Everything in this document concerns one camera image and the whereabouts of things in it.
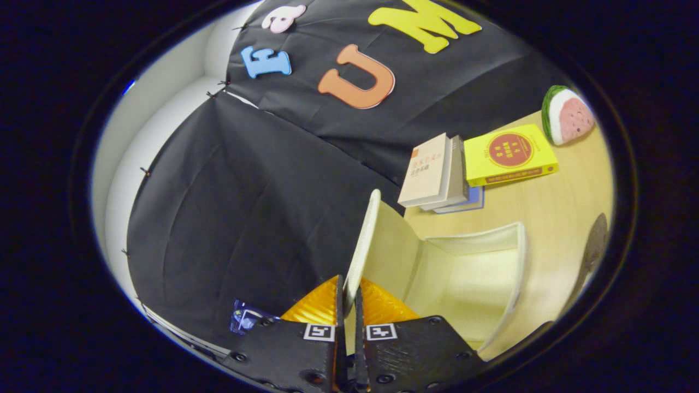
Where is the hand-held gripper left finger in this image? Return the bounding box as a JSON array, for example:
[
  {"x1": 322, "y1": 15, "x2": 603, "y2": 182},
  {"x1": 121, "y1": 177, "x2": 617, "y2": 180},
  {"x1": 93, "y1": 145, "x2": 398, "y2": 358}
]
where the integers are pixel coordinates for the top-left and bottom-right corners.
[{"x1": 221, "y1": 274, "x2": 347, "y2": 393}]

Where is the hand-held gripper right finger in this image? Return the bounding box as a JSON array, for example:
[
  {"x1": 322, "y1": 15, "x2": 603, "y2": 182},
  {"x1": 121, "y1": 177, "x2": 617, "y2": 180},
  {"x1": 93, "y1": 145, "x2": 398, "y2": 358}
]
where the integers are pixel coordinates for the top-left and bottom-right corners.
[{"x1": 354, "y1": 277, "x2": 487, "y2": 393}]

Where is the cream fabric storage box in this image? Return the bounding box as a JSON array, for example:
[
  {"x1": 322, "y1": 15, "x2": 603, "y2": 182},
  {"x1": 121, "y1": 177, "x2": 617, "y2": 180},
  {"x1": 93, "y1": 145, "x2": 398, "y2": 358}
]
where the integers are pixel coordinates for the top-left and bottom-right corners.
[{"x1": 343, "y1": 188, "x2": 529, "y2": 361}]

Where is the brown suede shoe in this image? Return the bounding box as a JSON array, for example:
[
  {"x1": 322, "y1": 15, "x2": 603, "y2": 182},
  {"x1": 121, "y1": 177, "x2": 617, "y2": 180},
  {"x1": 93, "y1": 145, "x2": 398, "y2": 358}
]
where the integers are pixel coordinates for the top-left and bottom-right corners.
[{"x1": 580, "y1": 213, "x2": 610, "y2": 275}]

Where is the black backdrop cloth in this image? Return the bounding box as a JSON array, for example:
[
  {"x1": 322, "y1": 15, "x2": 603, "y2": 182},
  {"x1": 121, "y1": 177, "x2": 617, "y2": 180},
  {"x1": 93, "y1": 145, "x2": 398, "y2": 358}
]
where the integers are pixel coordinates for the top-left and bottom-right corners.
[{"x1": 127, "y1": 0, "x2": 552, "y2": 350}]

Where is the beige book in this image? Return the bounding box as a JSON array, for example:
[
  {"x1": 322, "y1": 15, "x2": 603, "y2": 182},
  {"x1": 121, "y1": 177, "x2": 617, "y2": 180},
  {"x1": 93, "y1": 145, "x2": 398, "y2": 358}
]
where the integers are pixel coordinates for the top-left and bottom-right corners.
[{"x1": 398, "y1": 133, "x2": 453, "y2": 209}]

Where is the blue book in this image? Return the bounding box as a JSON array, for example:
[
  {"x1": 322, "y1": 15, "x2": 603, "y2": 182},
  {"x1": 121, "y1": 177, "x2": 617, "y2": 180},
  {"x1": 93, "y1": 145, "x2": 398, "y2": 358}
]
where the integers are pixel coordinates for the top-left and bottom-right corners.
[{"x1": 434, "y1": 186, "x2": 485, "y2": 215}]

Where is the grey book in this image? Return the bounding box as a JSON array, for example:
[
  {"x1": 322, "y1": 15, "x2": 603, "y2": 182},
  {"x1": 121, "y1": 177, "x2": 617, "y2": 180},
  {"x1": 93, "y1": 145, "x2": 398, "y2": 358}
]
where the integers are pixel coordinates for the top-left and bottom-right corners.
[{"x1": 420, "y1": 135, "x2": 470, "y2": 212}]

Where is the yellow book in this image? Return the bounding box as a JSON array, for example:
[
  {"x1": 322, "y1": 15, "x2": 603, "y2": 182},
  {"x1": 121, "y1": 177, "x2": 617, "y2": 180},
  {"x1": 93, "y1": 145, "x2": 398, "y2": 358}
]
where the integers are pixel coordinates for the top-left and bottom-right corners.
[{"x1": 463, "y1": 124, "x2": 559, "y2": 188}]

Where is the watermelon plush toy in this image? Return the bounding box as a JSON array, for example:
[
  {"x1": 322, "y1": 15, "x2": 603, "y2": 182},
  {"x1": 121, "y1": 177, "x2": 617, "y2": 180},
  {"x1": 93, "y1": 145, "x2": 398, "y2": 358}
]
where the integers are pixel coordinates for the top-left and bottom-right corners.
[{"x1": 541, "y1": 85, "x2": 595, "y2": 146}]

